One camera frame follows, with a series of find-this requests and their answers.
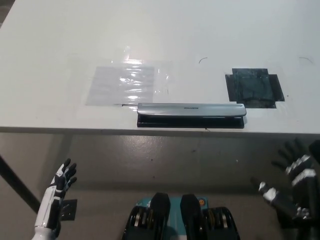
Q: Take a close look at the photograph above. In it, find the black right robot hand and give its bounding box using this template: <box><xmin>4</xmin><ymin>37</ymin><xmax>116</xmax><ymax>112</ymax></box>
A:
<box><xmin>250</xmin><ymin>137</ymin><xmax>320</xmax><ymax>223</ymax></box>

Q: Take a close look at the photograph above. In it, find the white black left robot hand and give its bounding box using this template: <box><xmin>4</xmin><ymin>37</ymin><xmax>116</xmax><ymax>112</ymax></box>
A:
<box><xmin>34</xmin><ymin>158</ymin><xmax>78</xmax><ymax>231</ymax></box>

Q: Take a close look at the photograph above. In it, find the black table leg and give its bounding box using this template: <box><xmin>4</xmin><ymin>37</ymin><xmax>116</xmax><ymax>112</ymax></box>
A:
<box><xmin>0</xmin><ymin>154</ymin><xmax>43</xmax><ymax>215</ymax></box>
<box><xmin>308</xmin><ymin>139</ymin><xmax>320</xmax><ymax>161</ymax></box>

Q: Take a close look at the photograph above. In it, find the black tape patch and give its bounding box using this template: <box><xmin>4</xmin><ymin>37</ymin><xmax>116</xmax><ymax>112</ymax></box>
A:
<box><xmin>224</xmin><ymin>67</ymin><xmax>286</xmax><ymax>109</ymax></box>

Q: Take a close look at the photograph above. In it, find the clear plastic sheet sleeve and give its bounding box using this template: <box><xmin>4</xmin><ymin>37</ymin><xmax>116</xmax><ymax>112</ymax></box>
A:
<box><xmin>84</xmin><ymin>65</ymin><xmax>156</xmax><ymax>107</ymax></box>

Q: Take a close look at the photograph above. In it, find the silver black paper hole punch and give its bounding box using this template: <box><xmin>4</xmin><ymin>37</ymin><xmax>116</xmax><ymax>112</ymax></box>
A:
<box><xmin>136</xmin><ymin>102</ymin><xmax>248</xmax><ymax>130</ymax></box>

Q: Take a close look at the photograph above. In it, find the clear plastic film patch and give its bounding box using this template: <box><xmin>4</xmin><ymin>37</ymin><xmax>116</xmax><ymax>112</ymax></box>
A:
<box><xmin>109</xmin><ymin>44</ymin><xmax>174</xmax><ymax>96</ymax></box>

